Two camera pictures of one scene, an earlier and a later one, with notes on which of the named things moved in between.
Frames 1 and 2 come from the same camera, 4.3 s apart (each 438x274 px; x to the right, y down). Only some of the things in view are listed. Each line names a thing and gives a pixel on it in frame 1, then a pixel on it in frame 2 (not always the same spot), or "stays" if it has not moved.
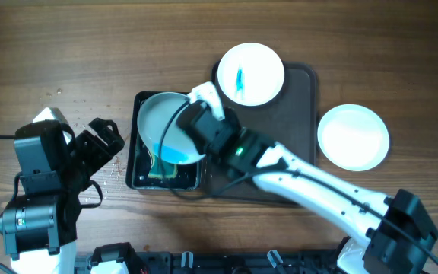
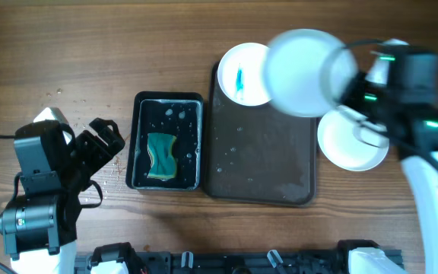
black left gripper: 106,131 stays
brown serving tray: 290,121 stays
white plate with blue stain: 251,74 stays
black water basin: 138,163 stays
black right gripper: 198,124 to 354,96
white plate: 152,113 to 306,71
